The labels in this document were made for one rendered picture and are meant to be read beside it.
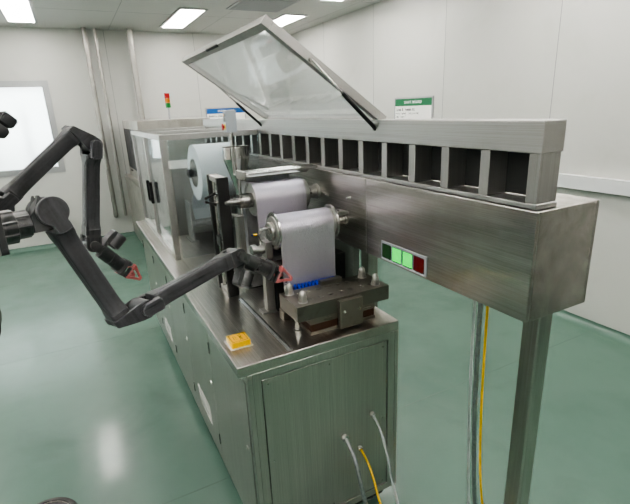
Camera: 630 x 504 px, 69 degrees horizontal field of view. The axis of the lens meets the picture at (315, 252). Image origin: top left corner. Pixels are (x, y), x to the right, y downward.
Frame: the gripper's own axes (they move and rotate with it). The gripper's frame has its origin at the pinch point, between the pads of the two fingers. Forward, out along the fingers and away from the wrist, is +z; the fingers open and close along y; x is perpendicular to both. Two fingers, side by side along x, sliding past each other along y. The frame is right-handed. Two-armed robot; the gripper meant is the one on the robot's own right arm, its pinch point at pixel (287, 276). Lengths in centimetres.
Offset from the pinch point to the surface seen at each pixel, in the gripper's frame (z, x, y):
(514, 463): 67, -23, 74
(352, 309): 18.8, -0.4, 22.1
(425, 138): 0, 61, 42
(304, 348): 3.4, -18.6, 25.8
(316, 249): 7.0, 14.2, 0.5
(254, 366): -12.4, -29.0, 25.9
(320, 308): 6.7, -4.3, 20.1
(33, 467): -42, -149, -85
